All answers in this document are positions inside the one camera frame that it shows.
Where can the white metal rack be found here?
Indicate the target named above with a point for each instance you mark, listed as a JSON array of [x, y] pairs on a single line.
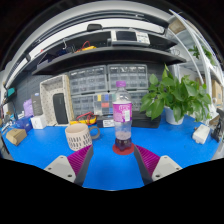
[[200, 43]]

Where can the white power adapter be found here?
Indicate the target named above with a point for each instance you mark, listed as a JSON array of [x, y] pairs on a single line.
[[201, 134]]

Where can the black rectangular device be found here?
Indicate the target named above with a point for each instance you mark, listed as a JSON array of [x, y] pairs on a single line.
[[60, 108]]

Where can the green potted plant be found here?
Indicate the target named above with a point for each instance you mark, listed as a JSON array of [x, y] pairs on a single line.
[[176, 95]]

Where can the purple box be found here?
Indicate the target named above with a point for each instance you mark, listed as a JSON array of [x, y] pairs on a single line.
[[28, 107]]

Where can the yellow multimeter with leads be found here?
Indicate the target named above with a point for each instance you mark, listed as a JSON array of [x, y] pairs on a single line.
[[85, 119]]

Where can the black shelf unit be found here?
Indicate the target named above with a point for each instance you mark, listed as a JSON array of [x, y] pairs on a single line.
[[110, 55]]

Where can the brown cardboard box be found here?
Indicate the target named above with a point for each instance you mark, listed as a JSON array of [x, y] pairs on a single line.
[[16, 136]]

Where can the small black box, white label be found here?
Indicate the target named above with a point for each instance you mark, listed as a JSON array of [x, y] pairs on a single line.
[[108, 123]]

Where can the flat round red coaster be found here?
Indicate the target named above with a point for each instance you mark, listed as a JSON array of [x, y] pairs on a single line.
[[123, 152]]

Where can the clear bottle with purple label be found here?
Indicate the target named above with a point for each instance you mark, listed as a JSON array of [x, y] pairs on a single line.
[[122, 113]]

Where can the grey small-parts drawer cabinet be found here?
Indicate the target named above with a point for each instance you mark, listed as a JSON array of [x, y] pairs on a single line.
[[137, 100], [128, 75], [87, 80], [86, 105]]

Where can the blue box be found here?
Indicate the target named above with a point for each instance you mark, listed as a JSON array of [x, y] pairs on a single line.
[[24, 124]]

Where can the cream perforated basket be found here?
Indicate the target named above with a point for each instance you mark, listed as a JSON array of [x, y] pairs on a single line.
[[46, 100]]

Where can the dark grey box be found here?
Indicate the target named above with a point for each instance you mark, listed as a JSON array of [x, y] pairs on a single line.
[[36, 104]]

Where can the flat black case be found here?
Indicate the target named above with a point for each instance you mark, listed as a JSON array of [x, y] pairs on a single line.
[[146, 121]]

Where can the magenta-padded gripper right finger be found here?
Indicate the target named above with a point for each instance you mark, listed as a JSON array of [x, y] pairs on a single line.
[[165, 166]]

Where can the beige patterned mug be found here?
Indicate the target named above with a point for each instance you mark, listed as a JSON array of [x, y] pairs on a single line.
[[78, 136]]

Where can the teal object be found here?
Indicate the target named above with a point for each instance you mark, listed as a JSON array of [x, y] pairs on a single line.
[[10, 92]]

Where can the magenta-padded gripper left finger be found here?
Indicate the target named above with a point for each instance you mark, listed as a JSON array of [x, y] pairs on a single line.
[[60, 166]]

